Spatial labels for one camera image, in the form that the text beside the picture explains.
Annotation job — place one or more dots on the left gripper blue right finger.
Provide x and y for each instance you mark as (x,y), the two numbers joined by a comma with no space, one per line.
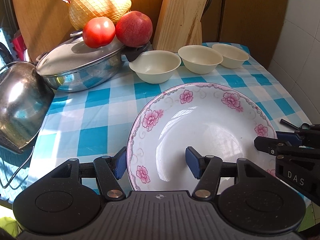
(207,170)

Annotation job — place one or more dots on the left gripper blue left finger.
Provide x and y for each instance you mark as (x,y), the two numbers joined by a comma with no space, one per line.
(108,171)

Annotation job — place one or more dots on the deep pink-flower plate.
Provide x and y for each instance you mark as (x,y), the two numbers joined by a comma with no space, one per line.
(213,119)

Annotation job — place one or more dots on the cream bowl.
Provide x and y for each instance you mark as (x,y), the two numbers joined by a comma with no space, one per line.
(233,57)
(200,59)
(156,66)

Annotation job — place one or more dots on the black magnifying glass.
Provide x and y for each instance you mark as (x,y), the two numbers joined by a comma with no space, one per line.
(292,126)

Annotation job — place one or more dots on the blue checkered tablecloth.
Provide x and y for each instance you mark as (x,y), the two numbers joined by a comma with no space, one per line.
(96,121)

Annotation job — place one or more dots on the steel pot with lid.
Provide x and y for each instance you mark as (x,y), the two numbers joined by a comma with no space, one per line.
(73,66)

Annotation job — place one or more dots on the stainless steel kettle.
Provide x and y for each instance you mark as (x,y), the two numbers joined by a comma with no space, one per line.
(25,100)

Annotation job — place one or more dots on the red tomato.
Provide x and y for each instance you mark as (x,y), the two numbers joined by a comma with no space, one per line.
(98,32)

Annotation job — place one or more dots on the red apple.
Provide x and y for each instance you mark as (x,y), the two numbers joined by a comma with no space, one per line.
(134,29)

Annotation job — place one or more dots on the wooden knife block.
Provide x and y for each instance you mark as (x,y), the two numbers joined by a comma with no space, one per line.
(179,24)

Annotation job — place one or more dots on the yellow netted pomelo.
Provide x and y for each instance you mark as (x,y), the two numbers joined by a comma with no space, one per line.
(82,11)

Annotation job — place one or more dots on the black scissors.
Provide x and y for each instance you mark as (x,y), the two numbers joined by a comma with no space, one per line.
(208,2)

